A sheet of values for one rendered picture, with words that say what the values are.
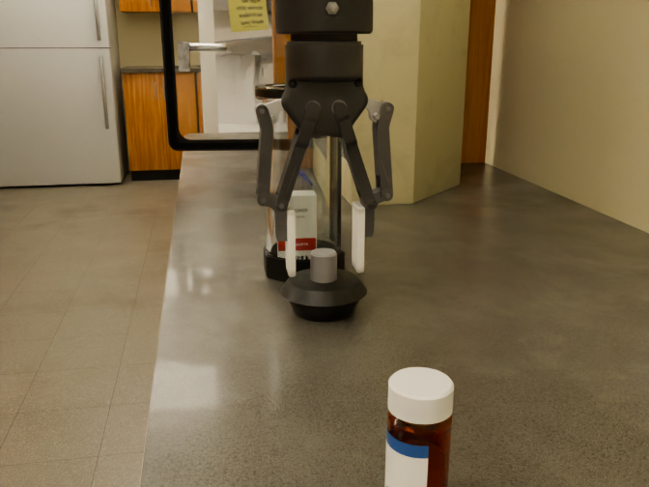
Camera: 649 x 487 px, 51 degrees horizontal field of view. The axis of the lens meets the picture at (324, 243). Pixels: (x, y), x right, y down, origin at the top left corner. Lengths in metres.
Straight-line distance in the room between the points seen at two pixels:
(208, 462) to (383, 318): 0.29
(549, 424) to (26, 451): 1.98
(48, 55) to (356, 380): 5.65
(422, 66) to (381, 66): 0.07
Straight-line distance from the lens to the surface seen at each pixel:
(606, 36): 1.29
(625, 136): 1.22
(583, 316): 0.76
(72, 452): 2.32
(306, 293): 0.68
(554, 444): 0.53
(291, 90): 0.66
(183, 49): 1.44
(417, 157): 1.20
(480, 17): 1.61
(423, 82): 1.19
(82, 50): 6.07
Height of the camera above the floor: 1.22
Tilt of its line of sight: 17 degrees down
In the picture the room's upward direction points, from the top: straight up
